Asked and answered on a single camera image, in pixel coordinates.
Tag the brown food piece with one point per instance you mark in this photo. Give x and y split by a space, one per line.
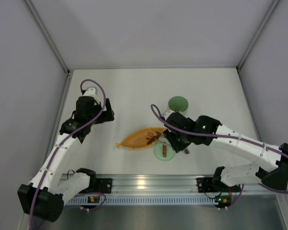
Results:
153 139

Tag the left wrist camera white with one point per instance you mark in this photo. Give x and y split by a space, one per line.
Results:
92 92

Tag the metal serving tongs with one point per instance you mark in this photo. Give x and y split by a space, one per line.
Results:
162 139

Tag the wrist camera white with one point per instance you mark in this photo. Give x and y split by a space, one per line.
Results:
167 114
92 92

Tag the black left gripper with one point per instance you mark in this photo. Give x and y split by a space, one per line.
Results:
106 112

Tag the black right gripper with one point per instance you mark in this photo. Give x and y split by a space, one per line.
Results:
173 140

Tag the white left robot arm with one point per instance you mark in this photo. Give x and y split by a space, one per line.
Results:
45 197

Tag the slotted grey cable duct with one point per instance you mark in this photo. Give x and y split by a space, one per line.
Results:
124 200

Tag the green cylindrical lunch container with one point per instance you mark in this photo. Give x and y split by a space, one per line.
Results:
178 104

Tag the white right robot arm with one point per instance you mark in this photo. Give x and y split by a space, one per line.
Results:
268 164

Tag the green lid with wooden handle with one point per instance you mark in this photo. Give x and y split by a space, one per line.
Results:
163 151

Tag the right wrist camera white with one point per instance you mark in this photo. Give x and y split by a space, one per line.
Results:
167 114

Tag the aluminium mounting rail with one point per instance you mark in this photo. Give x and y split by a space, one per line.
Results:
153 184

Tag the boat-shaped woven bamboo basket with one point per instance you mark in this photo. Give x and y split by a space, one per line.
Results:
137 140

